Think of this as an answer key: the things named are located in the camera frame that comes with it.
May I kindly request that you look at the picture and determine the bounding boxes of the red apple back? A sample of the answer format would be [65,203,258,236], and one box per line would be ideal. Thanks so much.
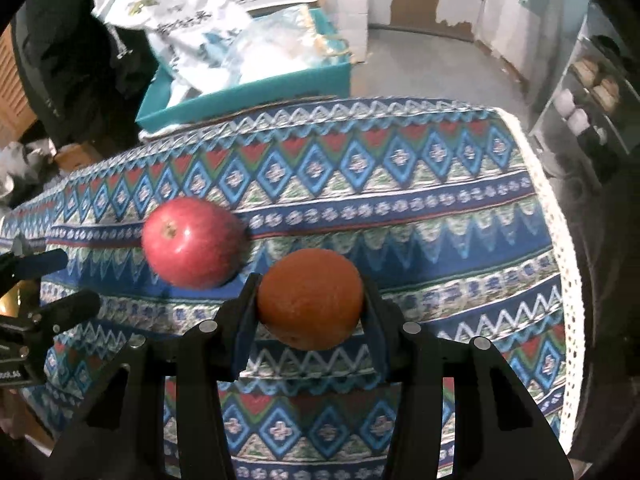
[141,197,246,289]

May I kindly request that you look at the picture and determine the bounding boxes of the small tangerine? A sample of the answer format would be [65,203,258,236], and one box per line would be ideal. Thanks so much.
[257,248,364,351]

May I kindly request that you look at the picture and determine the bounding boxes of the person's left hand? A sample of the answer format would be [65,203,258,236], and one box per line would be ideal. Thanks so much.
[0,389,25,439]

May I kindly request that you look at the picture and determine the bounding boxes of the pile of clothes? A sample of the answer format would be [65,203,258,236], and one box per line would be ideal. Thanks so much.
[1,139,58,207]

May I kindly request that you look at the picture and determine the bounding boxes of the wooden louvered wardrobe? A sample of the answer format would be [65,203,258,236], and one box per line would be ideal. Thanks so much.
[0,25,37,148]

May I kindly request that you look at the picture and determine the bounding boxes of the black hanging coat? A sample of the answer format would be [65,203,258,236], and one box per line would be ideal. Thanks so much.
[11,0,157,157]

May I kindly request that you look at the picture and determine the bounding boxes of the patterned blue tablecloth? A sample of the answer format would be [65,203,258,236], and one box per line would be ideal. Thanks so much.
[1,99,584,479]

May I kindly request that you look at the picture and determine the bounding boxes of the white rice bag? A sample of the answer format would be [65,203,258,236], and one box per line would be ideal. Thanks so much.
[93,0,253,94]

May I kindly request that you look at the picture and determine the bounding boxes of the shoe rack with shoes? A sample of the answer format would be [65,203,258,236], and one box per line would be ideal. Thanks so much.
[530,3,639,188]

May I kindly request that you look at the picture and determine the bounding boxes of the teal plastic crate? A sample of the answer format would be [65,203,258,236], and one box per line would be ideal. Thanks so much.
[136,4,352,132]

